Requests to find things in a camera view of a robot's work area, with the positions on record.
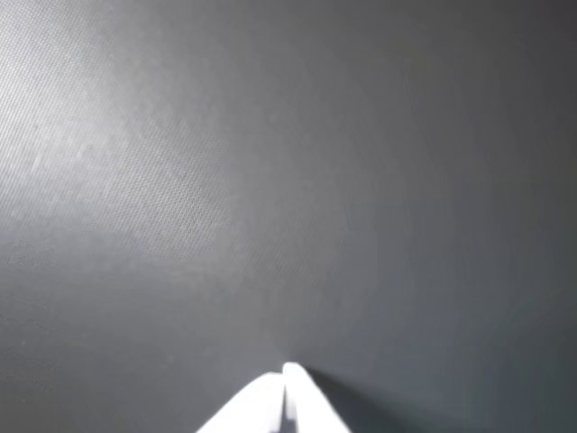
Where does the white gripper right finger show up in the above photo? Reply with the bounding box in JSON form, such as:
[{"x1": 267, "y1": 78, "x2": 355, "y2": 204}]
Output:
[{"x1": 282, "y1": 362, "x2": 353, "y2": 433}]

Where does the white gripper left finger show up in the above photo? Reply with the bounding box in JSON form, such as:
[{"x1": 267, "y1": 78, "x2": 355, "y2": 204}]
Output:
[{"x1": 196, "y1": 372, "x2": 286, "y2": 433}]

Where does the dark grey table mat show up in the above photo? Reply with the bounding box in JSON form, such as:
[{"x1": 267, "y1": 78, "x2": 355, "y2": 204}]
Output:
[{"x1": 0, "y1": 0, "x2": 577, "y2": 433}]

